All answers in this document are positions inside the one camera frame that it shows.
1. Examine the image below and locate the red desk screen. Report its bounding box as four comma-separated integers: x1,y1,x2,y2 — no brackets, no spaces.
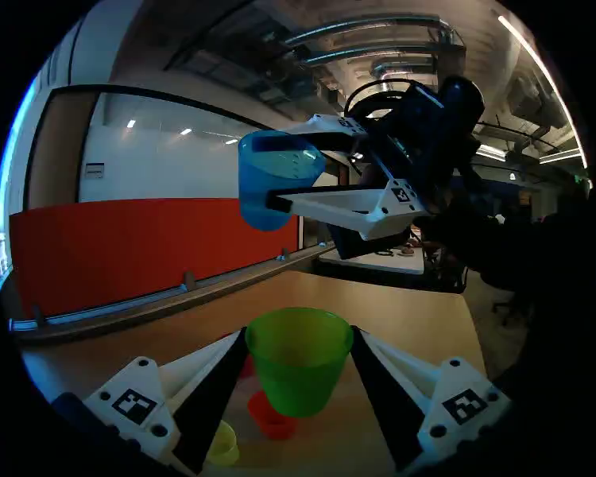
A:
8,197,340,345

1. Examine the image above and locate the white desk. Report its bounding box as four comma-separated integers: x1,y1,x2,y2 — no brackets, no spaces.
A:
313,242,469,295

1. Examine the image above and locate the green plastic cup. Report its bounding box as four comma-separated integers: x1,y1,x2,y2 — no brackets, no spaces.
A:
244,307,354,418

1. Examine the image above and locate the yellow plastic cup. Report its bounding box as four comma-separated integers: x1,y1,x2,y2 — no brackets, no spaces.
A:
204,419,241,468

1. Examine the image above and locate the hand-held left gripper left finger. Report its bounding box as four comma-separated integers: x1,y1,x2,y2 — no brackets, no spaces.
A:
81,328,253,475

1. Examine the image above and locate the black cable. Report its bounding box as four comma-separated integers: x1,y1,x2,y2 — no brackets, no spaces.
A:
343,78,414,122

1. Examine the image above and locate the blue plastic cup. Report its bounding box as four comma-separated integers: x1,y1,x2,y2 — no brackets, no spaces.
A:
237,130,328,231

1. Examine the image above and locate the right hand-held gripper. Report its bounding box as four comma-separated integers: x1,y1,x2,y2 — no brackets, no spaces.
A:
252,75,488,261

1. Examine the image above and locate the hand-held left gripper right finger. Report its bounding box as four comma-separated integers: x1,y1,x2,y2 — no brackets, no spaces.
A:
350,324,515,474

